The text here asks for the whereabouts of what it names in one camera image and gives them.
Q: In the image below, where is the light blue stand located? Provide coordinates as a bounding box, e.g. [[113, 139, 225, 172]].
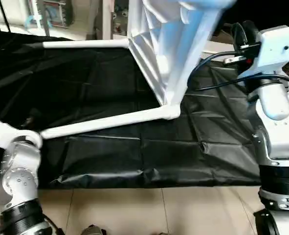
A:
[[24, 0, 52, 30]]

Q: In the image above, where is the white plastic table top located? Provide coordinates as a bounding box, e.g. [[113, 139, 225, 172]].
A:
[[127, 0, 223, 120]]

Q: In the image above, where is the black work mat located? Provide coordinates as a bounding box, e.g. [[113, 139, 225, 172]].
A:
[[0, 29, 262, 189]]

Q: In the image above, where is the white glass door cabinet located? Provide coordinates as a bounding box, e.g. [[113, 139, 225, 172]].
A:
[[103, 0, 130, 40]]

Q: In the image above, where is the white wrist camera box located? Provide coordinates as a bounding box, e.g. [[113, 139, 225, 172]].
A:
[[0, 114, 43, 150], [237, 27, 289, 79]]

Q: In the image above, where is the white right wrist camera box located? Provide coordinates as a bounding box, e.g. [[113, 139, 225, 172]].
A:
[[237, 27, 289, 79]]

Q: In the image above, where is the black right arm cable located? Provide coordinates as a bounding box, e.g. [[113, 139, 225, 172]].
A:
[[186, 49, 289, 94]]

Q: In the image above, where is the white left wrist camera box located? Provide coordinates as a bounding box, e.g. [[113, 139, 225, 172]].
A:
[[0, 114, 43, 150]]

